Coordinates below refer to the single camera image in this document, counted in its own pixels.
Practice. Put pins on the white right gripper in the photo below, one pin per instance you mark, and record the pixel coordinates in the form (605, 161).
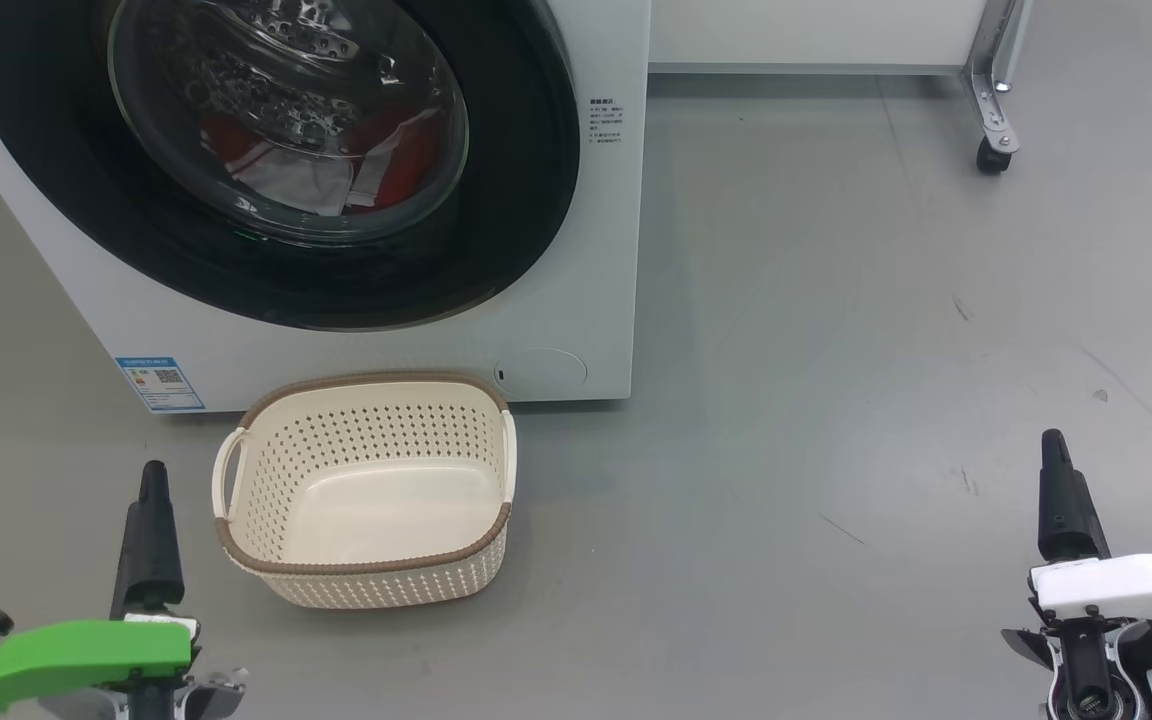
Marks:
(1136, 590)

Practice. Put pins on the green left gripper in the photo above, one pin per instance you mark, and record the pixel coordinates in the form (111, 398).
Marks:
(76, 650)

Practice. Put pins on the red and white garment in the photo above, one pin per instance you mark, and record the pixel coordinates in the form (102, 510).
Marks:
(406, 165)

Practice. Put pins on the grey washing machine door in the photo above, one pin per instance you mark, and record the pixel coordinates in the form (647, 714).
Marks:
(526, 200)

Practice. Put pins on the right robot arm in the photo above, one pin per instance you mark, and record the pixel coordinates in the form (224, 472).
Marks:
(1086, 680)

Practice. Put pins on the cream perforated laundry basket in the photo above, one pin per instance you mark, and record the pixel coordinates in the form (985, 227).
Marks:
(386, 520)

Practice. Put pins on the white front-load washing machine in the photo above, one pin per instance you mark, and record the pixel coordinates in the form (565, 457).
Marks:
(386, 355)

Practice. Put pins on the blue energy label sticker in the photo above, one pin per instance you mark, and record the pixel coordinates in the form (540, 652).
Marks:
(161, 385)

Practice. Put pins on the metal frame leg with caster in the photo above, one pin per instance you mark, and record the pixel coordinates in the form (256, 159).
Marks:
(991, 100)

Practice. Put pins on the white panel on metal frame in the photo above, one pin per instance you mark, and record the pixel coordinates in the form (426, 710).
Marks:
(806, 30)

